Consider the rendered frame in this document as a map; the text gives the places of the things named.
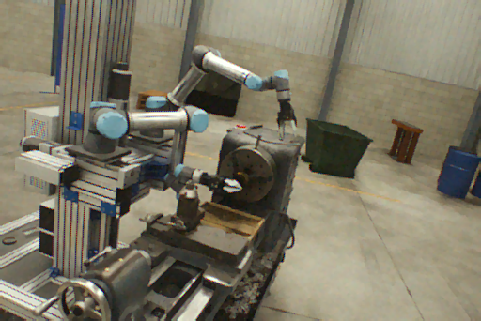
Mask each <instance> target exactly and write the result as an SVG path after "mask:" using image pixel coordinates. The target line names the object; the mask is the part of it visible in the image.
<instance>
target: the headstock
mask: <svg viewBox="0 0 481 321"><path fill-rule="evenodd" d="M244 126H246V127H248V128H247V129H244V130H240V129H237V128H236V129H237V130H235V131H231V132H229V133H227V134H226V135H225V137H224V138H223V143H222V147H221V150H220V153H219V161H218V165H217V169H216V175H219V174H220V168H221V164H222V162H223V159H224V158H225V156H226V155H228V154H229V153H230V152H232V151H234V150H235V149H237V148H238V147H243V146H245V145H256V140H257V139H256V138H254V137H251V136H250V135H248V134H245V133H244V132H247V133H251V134H253V135H255V136H257V137H258V134H261V135H262V137H261V139H263V140H265V141H276V142H283V143H290V144H291V142H290V141H291V140H292V137H293V136H294V135H293V134H288V133H285V132H284V134H285V135H284V138H282V139H283V140H284V141H279V139H280V135H279V130H272V129H269V128H265V127H258V128H255V129H250V127H252V126H255V125H252V126H251V125H244ZM292 144H297V145H300V147H298V146H292V145H288V146H286V145H279V144H276V145H274V144H273V143H266V142H264V141H260V142H259V145H258V147H262V148H264V149H265V150H266V151H267V152H268V153H269V154H270V155H272V158H273V160H274V161H275V164H276V168H277V177H276V180H275V183H274V184H273V185H272V188H271V189H270V190H269V191H268V192H267V193H266V195H265V196H264V197H262V198H260V199H259V200H257V201H254V202H251V204H257V205H259V206H264V207H266V208H269V209H272V210H280V209H281V208H282V206H283V203H284V200H285V197H286V195H287V192H288V191H289V190H290V189H291V187H292V182H293V178H294V177H295V172H296V169H297V166H299V164H298V161H299V158H300V155H301V153H300V151H301V147H302V146H303V145H304V144H305V139H304V138H303V137H301V136H299V135H298V137H297V138H296V140H295V141H293V143H292ZM283 172H284V173H283ZM277 179H278V180H277ZM217 191H219V192H218V193H221V194H223V195H226V196H230V195H229V194H228V193H227V192H224V191H221V190H217ZM230 197H231V196H230Z"/></svg>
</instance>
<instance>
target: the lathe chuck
mask: <svg viewBox="0 0 481 321"><path fill-rule="evenodd" d="M257 149H258V150H255V149H253V146H244V147H238V148H237V149H235V150H234V151H232V152H230V153H229V154H228V155H226V156H225V158H224V159H223V162H222V164H221V168H220V175H226V176H231V177H232V176H233V175H234V172H233V170H234V169H233V167H232V164H233V163H232V161H231V160H230V158H229V157H230V156H232V155H231V153H233V152H235V151H237V154H238V155H239V157H240V160H241V161H242V163H243V165H244V168H246V169H250V170H251V172H252V174H257V175H264V176H272V183H271V182H268V183H252V184H249V183H248V185H247V186H246V187H244V188H243V189H241V190H239V192H238V193H237V196H236V197H235V199H237V200H238V201H242V202H245V203H251V202H254V201H257V200H259V199H260V198H262V197H264V196H265V195H266V193H267V192H268V191H269V190H270V189H271V188H272V185H273V183H274V180H275V175H276V173H275V167H274V164H273V162H272V158H271V157H270V156H269V155H267V154H266V153H265V151H264V150H262V149H260V148H257Z"/></svg>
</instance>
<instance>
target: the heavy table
mask: <svg viewBox="0 0 481 321"><path fill-rule="evenodd" d="M391 123H393V124H394V125H396V126H398V127H397V130H396V134H395V139H394V142H393V144H392V147H391V149H390V154H389V153H387V154H388V155H389V156H395V157H397V160H395V161H398V162H402V163H405V164H408V165H412V164H411V160H412V157H413V152H414V150H415V148H416V146H417V144H418V139H419V136H420V133H423V130H422V129H421V128H417V127H415V126H413V125H412V124H409V123H408V122H405V121H402V120H394V119H393V120H392V122H391ZM403 130H404V132H403ZM402 132H403V134H402ZM412 134H413V135H412ZM401 135H402V138H401ZM411 137H412V138H411ZM400 138H401V140H400ZM399 140H400V142H399ZM410 141H411V142H410ZM398 145H399V147H398ZM408 149H409V150H408ZM407 150H408V152H407ZM396 151H397V152H396ZM405 155H406V157H405ZM404 157H405V159H404ZM404 160H405V161H404ZM412 166H413V165H412Z"/></svg>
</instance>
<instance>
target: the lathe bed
mask: <svg viewBox="0 0 481 321"><path fill-rule="evenodd" d="M215 204H220V205H223V206H227V207H230V208H232V209H235V210H240V211H243V212H245V213H248V214H251V215H254V216H257V217H261V218H264V219H265V221H264V223H263V225H262V227H261V228H260V230H258V232H257V235H256V237H255V238H254V239H253V240H252V242H251V244H250V246H249V248H251V249H255V250H254V252H255V251H256V249H257V246H258V244H259V243H260V242H261V241H262V239H263V237H264V235H265V233H264V226H265V222H266V220H267V218H268V217H269V216H270V215H271V212H272V210H271V209H269V208H266V207H264V208H263V209H262V210H258V209H257V205H256V206H255V207H254V208H251V210H243V209H240V208H237V204H238V200H237V199H235V197H232V198H231V199H230V201H228V200H227V199H226V196H225V197H221V198H220V199H219V200H217V201H216V203H215ZM155 271H156V272H155ZM159 272H160V274H159ZM205 272H206V270H204V269H201V268H199V267H195V266H193V265H190V264H186V263H184V262H181V261H179V260H178V259H175V258H173V257H165V258H164V259H163V261H162V262H160V263H159V264H158V265H157V266H156V267H155V268H154V269H152V270H151V279H150V282H149V284H148V288H147V292H146V294H145V299H147V300H150V301H151V302H154V303H157V304H160V305H162V306H163V307H165V308H166V321H186V320H188V321H212V320H213V318H214V316H215V315H216V313H218V311H219V309H220V307H221V305H222V304H223V303H224V301H225V298H226V297H227V294H225V293H220V292H218V291H216V290H215V291H213V290H211V289H209V288H207V287H204V286H202V284H201V281H202V277H203V274H204V273H205ZM155 273H156V274H155ZM161 274H162V275H161ZM158 275H159V276H158ZM173 287H174V288H173ZM188 287H189V288H188ZM171 288H172V289H171ZM203 288H204V291H203ZM166 289H169V292H170V294H171V295H170V294H169V293H168V292H166V293H165V291H167V290H166ZM175 289H177V290H175ZM205 290H206V292H205ZM161 291H162V292H161ZM207 291H208V292H207ZM159 292H161V293H159ZM172 292H173V293H172ZM163 293H165V294H163ZM196 293H197V294H196ZM201 293H202V294H201ZM204 293H206V294H204ZM189 298H190V299H189ZM158 301H159V302H160V303H159V302H158ZM163 301H164V303H163ZM170 301H173V302H170ZM187 302H188V303H187ZM200 302H201V303H200ZM199 303H200V304H199ZM192 304H193V305H192ZM199 306H200V307H199ZM183 307H184V308H183ZM181 308H183V309H181ZM183 310H184V311H183ZM187 311H188V313H187ZM191 311H192V312H191ZM190 317H191V318H190Z"/></svg>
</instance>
